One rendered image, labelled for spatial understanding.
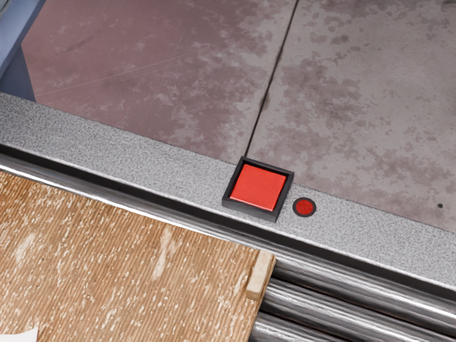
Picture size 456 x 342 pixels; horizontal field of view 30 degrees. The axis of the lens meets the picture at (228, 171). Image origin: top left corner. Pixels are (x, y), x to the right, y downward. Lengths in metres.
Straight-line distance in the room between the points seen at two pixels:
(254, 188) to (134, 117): 1.30
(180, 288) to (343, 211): 0.24
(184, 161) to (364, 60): 1.46
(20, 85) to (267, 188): 0.62
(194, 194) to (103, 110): 1.31
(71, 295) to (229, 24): 1.69
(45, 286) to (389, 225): 0.44
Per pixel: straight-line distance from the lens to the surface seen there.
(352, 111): 2.43
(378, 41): 2.63
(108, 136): 1.20
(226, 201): 1.11
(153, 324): 1.02
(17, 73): 1.57
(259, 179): 1.13
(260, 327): 1.04
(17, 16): 1.45
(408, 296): 1.08
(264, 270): 1.02
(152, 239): 1.07
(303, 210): 1.12
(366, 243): 1.11
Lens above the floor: 1.86
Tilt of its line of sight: 55 degrees down
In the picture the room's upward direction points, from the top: 1 degrees clockwise
